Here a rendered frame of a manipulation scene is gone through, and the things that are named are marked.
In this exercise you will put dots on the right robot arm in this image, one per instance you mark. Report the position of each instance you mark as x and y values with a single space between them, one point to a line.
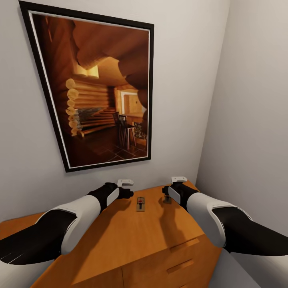
262 252

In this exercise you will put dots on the cabinet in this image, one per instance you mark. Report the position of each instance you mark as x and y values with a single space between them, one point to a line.
162 247

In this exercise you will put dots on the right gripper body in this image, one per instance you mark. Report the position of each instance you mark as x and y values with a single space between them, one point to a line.
166 190

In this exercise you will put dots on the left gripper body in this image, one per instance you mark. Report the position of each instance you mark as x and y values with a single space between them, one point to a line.
125 193

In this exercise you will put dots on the mousetrap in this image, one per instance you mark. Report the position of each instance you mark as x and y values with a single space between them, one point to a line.
167 199
140 204

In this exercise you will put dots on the picture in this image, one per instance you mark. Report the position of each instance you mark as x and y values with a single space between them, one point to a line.
96 72

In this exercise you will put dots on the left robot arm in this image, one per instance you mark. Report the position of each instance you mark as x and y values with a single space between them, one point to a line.
26 255

